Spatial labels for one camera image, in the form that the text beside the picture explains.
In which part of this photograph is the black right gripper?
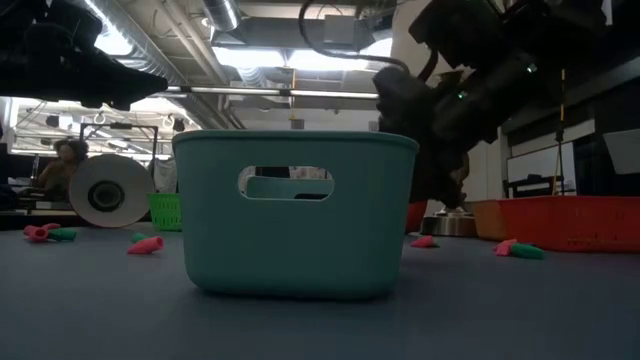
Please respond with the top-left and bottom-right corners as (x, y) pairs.
(372, 49), (557, 209)

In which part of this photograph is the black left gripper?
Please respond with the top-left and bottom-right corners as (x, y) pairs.
(0, 0), (170, 112)

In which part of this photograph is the teal plastic bin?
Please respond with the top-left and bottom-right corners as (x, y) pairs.
(172, 129), (420, 300)

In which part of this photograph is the white shade table lamp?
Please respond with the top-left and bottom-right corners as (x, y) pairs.
(387, 0), (506, 238)

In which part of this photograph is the person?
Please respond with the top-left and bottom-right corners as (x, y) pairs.
(33, 138), (90, 202)

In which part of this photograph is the red plastic basket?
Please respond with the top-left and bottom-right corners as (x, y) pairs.
(472, 195), (640, 254)

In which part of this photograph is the red desk lamp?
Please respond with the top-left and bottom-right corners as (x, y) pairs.
(67, 153), (429, 235)

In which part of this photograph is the black tripod stand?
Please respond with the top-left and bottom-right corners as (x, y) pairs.
(552, 67), (570, 197)

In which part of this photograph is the long ceiling light bar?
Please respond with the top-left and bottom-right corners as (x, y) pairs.
(149, 84), (381, 100)

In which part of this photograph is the green plastic basket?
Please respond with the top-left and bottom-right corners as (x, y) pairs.
(146, 192), (184, 232)

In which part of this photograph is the gray ceiling box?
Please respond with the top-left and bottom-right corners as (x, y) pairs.
(323, 14), (362, 51)

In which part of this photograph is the gray panel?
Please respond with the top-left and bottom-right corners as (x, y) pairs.
(602, 128), (640, 176)

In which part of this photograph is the silver ventilation duct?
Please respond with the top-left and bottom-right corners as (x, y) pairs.
(201, 0), (242, 32)

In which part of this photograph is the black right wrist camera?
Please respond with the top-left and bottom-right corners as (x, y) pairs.
(408, 0), (501, 70)

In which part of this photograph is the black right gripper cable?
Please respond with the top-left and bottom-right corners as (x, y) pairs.
(298, 0), (441, 84)

